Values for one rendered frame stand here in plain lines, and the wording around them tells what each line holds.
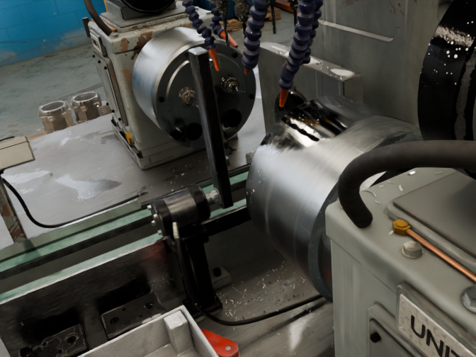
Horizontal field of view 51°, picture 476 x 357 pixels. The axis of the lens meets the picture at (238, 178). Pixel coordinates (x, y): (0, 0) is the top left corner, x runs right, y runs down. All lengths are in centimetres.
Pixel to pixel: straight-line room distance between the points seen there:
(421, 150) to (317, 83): 56
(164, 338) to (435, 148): 26
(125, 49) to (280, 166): 71
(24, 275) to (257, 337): 43
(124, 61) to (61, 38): 522
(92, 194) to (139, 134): 20
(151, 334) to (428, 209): 26
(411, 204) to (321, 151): 17
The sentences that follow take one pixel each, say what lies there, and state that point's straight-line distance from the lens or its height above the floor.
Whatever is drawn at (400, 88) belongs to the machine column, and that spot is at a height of 110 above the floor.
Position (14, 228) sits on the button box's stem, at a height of 89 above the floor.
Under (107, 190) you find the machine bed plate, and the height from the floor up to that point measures 80.
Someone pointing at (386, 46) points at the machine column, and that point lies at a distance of 91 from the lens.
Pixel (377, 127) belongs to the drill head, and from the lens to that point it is 62.
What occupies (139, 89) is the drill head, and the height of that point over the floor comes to 107.
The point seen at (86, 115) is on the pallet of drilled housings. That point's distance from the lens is 347.
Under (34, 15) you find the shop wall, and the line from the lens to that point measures 639.
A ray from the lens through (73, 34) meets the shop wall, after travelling 650.
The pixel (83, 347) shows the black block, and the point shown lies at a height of 86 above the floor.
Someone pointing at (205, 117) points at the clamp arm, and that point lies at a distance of 72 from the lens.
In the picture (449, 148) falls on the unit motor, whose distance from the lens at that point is 33.
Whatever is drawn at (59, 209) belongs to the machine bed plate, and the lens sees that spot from 132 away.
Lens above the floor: 144
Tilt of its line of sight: 31 degrees down
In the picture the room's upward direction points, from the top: 9 degrees counter-clockwise
